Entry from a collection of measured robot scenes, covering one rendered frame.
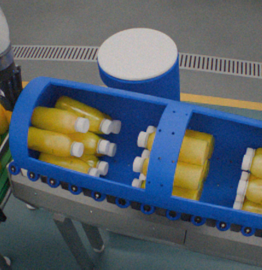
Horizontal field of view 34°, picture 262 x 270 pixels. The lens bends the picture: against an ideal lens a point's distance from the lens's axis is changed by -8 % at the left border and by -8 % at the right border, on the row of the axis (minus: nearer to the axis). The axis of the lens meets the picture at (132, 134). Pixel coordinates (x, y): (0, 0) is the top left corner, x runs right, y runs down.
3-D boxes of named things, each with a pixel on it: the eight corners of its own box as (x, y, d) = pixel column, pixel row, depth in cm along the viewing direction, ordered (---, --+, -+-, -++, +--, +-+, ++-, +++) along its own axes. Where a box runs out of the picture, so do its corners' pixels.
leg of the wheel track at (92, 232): (102, 254, 221) (76, 193, 172) (92, 251, 223) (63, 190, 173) (106, 244, 224) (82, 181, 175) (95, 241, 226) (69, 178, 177)
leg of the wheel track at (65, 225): (92, 276, 213) (63, 223, 164) (82, 273, 215) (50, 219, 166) (96, 267, 217) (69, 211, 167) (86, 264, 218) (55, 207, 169)
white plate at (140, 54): (127, 20, 169) (127, 22, 170) (81, 62, 156) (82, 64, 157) (191, 43, 158) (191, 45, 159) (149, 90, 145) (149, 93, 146)
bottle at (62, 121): (40, 129, 135) (84, 138, 128) (27, 125, 129) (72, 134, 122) (45, 108, 136) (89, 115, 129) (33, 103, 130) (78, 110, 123)
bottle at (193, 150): (204, 164, 120) (146, 152, 124) (210, 140, 119) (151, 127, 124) (201, 167, 113) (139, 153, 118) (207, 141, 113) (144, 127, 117)
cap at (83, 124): (82, 132, 127) (87, 134, 126) (75, 130, 124) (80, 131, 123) (85, 119, 128) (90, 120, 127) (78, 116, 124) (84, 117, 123)
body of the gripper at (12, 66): (-4, 49, 115) (5, 73, 123) (-20, 71, 111) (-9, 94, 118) (18, 52, 113) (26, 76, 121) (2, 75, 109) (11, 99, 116)
